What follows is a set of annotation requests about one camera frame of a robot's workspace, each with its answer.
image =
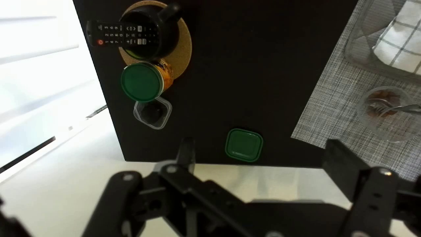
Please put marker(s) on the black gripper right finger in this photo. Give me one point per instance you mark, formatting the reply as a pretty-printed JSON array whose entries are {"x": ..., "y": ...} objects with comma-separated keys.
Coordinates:
[{"x": 372, "y": 197}]

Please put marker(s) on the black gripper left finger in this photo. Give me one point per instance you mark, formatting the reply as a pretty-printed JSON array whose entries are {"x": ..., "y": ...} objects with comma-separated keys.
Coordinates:
[{"x": 175, "y": 192}]

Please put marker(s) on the black remote control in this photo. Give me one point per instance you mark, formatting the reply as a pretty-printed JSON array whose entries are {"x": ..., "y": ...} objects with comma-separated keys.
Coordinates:
[{"x": 113, "y": 34}]

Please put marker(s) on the black ceramic mug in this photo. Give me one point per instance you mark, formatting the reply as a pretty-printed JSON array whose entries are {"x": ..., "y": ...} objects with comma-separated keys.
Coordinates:
[{"x": 151, "y": 17}]

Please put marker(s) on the green square lid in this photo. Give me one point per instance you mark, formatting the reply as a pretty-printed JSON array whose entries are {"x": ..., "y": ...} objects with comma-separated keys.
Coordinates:
[{"x": 243, "y": 144}]

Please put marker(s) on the grey woven placemat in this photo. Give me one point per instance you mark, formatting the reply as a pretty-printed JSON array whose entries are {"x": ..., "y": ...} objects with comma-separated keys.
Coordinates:
[{"x": 336, "y": 109}]

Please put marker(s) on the metal spoon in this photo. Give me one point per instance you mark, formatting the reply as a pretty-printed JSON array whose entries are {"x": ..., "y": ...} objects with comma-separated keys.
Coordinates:
[{"x": 409, "y": 106}]

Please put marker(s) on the green and white cup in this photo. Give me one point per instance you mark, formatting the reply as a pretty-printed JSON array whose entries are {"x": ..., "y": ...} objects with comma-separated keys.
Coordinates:
[{"x": 140, "y": 81}]

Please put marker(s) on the round cork coaster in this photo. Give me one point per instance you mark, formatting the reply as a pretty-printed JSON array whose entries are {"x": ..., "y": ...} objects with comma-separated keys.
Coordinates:
[{"x": 184, "y": 47}]

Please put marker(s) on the black table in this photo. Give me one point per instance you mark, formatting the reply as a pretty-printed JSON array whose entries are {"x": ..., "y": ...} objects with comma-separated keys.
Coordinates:
[{"x": 254, "y": 65}]

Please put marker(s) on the white checkered cloth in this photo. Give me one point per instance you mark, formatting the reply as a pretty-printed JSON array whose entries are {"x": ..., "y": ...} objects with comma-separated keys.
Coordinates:
[{"x": 401, "y": 43}]

